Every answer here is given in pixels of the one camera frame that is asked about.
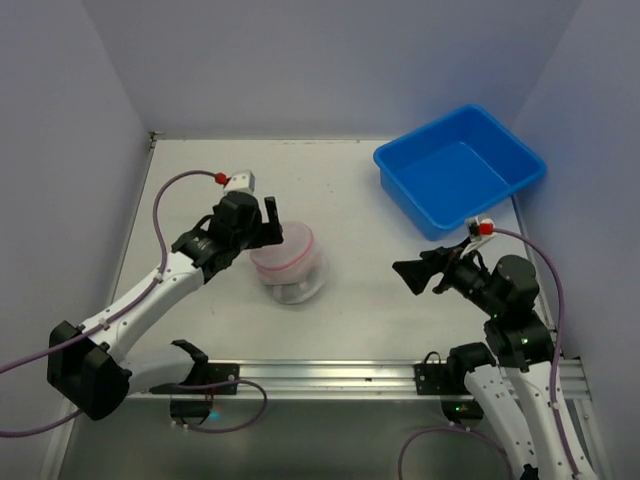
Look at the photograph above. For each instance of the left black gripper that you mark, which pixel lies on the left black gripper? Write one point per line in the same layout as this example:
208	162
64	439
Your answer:
262	230

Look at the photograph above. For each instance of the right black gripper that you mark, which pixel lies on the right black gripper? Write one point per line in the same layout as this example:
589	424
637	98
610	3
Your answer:
441	272

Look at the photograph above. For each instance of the white mesh laundry bag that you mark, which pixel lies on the white mesh laundry bag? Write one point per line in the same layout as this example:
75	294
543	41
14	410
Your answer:
295	270

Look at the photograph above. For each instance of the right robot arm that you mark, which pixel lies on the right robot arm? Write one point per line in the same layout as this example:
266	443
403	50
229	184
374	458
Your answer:
512	375

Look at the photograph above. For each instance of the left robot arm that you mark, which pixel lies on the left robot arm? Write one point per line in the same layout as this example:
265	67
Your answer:
90	364

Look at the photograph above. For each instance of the blue plastic bin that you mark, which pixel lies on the blue plastic bin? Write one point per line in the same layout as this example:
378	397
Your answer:
457	166

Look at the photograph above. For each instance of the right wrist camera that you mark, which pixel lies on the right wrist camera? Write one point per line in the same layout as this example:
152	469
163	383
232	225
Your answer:
480	230

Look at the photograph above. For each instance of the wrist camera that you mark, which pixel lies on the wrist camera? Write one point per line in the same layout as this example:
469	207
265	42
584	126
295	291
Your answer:
239	182
480	230

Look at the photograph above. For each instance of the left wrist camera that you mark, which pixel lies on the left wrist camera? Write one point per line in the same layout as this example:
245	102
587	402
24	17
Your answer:
239	182

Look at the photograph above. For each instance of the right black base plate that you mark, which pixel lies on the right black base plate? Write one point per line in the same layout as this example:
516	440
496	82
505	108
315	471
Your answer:
432	376

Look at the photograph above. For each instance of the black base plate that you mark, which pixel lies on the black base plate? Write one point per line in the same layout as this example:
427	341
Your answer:
220	374
432	376

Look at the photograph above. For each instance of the aluminium mounting rail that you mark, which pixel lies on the aluminium mounting rail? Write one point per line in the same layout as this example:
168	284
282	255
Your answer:
346	380

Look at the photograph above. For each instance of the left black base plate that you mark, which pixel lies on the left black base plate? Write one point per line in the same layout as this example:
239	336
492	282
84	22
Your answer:
220	374

